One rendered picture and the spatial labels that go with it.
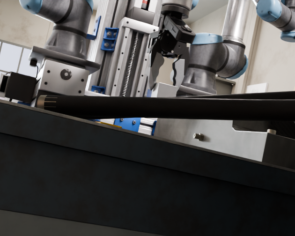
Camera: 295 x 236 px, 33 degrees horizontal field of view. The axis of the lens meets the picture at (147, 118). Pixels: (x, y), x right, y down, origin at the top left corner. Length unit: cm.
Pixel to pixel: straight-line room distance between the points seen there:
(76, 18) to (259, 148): 95
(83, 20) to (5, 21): 868
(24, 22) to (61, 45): 872
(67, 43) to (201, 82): 49
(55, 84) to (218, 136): 63
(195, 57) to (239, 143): 87
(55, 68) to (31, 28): 884
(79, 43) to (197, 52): 43
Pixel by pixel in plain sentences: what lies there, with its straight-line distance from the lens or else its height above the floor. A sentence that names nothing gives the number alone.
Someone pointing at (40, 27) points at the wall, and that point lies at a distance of 1036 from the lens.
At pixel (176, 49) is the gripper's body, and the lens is 122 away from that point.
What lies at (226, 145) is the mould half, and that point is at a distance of 100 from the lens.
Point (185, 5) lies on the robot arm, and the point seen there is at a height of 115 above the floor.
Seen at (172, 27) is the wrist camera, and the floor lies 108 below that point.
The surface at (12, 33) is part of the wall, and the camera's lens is 1030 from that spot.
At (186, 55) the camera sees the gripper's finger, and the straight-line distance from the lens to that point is 124.
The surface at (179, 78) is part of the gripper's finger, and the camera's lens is 122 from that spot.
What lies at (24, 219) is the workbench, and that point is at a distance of 63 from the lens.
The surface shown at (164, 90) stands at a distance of 119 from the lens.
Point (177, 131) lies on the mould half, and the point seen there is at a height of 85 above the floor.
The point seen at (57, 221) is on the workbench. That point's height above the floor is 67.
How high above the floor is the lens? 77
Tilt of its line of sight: 5 degrees up
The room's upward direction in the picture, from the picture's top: 12 degrees clockwise
